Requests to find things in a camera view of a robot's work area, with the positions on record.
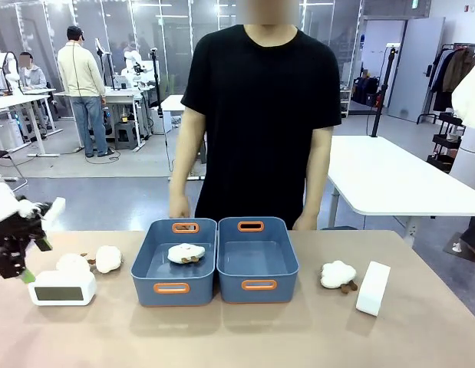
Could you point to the black clothes rack with coats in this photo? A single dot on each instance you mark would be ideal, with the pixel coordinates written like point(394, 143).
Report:
point(454, 73)

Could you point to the person in black t-shirt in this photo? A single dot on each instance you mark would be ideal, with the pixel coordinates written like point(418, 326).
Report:
point(260, 126)

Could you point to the white background workbench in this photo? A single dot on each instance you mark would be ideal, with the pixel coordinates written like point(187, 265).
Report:
point(124, 97)

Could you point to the person's left hand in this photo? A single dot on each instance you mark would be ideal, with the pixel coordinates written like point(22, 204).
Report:
point(305, 222)

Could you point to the white background desk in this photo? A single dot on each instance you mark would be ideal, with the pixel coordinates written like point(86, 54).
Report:
point(18, 105)

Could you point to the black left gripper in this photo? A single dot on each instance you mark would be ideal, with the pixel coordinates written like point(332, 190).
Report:
point(12, 239)

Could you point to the standing man cream sweater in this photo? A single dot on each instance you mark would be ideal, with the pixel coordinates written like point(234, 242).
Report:
point(83, 88)

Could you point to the seated person grey top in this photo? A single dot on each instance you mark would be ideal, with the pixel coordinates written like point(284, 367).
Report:
point(30, 74)

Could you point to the black utility cart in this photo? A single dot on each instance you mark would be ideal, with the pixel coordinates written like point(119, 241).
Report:
point(446, 143)

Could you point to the grey step stool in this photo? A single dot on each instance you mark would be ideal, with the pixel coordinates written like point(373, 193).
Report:
point(126, 136)

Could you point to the large white table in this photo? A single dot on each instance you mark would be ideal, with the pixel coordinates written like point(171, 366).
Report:
point(390, 172)

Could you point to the thin black light stand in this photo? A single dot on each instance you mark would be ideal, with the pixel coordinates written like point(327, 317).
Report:
point(158, 99)

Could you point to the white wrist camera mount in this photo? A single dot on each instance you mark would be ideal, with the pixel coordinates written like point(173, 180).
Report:
point(55, 209)

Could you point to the white digital clock grey display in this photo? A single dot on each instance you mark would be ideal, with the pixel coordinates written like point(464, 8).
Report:
point(62, 288)

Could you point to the person's right forearm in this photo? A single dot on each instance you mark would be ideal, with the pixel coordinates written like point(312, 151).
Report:
point(185, 172)

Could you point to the person's right hand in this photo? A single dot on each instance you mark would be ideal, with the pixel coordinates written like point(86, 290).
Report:
point(179, 209)

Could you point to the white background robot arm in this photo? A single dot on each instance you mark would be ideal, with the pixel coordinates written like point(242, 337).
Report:
point(134, 65)

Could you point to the white sheep plush toy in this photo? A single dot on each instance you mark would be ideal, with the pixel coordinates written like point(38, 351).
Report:
point(185, 253)
point(337, 274)
point(108, 258)
point(72, 262)

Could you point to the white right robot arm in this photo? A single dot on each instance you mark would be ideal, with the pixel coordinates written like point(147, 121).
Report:
point(469, 126)

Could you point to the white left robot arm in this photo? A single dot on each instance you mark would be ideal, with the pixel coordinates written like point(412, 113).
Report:
point(3, 203)

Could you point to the white robot at desk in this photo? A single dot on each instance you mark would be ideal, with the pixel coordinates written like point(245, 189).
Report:
point(5, 71)

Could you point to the black chair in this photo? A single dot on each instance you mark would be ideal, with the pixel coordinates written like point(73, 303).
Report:
point(7, 168)

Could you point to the black bags on shelf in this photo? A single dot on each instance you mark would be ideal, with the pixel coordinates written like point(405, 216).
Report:
point(365, 90)

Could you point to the person's left forearm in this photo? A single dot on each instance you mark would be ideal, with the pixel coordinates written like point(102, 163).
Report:
point(317, 180)

